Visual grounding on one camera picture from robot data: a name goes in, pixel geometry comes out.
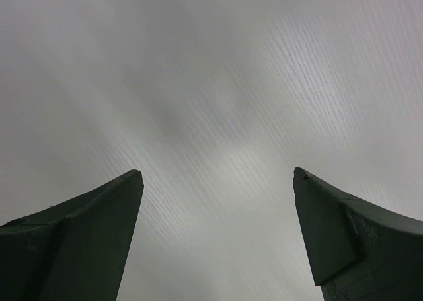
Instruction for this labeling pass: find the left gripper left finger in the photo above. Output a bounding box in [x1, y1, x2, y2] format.
[1, 169, 144, 300]

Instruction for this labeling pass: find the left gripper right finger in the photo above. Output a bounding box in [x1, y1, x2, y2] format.
[293, 167, 422, 300]

